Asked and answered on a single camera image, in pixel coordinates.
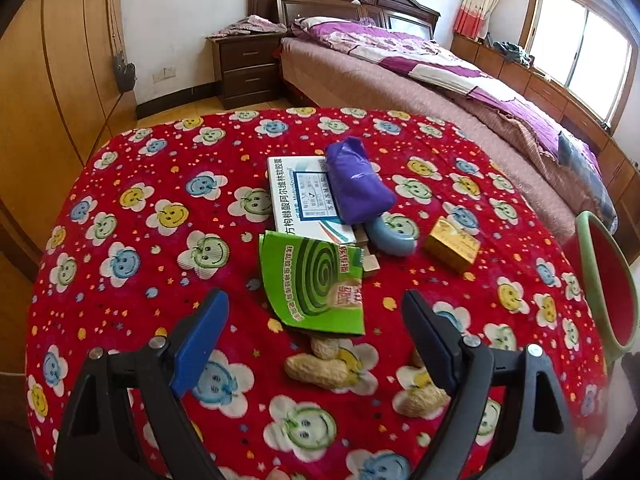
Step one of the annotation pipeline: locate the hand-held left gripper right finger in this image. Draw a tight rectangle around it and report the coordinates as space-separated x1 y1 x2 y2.
401 289 583 480

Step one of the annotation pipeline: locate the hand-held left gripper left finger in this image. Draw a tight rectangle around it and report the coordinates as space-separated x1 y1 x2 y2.
52 289 231 480

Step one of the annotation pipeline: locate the peanut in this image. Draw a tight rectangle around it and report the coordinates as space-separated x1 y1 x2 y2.
285 352 361 389
395 385 451 418
310 335 342 361

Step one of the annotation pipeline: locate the small gold box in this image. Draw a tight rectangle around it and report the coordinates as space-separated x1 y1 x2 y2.
425 217 481 273

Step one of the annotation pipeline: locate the small beige block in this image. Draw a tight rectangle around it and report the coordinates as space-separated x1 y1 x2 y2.
363 245 382 281

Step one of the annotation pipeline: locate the blue round case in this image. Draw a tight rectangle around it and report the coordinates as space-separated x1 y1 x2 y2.
365 212 418 256

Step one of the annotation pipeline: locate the green spiral print carton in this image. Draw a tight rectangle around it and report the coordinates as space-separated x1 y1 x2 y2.
258 230 366 336

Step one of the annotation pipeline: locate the purple plastic bag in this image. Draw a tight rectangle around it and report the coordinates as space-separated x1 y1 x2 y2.
325 136 396 225

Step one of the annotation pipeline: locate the white medicine box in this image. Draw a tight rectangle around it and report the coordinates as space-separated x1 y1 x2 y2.
267 156 371 248

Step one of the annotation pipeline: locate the red chair with green rim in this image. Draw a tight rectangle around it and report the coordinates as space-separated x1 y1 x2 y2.
575 210 640 363

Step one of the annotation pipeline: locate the blue plaid cloth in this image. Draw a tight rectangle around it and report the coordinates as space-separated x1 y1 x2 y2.
557 131 591 168

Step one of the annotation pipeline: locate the wooden window cabinet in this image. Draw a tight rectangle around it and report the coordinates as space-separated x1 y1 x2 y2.
451 34 640 246

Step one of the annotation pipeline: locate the dark wooden nightstand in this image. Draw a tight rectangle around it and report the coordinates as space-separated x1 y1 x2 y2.
210 34 287 110

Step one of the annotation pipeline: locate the small black hanging bag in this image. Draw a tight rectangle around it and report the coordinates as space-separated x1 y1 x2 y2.
112 52 137 93

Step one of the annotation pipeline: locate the dark clothes pile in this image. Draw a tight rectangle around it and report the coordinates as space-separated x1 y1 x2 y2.
492 41 533 66

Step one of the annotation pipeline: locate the wooden wardrobe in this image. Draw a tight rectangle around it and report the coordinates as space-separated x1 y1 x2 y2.
0 0 138 261

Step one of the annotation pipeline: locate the pink clothes pile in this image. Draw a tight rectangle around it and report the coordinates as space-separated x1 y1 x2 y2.
206 15 288 39

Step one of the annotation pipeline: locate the window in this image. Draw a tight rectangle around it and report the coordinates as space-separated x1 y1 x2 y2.
520 0 638 128

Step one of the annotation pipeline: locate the floral pillow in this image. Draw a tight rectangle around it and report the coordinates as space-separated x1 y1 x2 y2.
292 16 361 38

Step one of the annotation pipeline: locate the dark wooden headboard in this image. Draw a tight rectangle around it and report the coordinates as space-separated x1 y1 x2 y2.
246 0 441 41

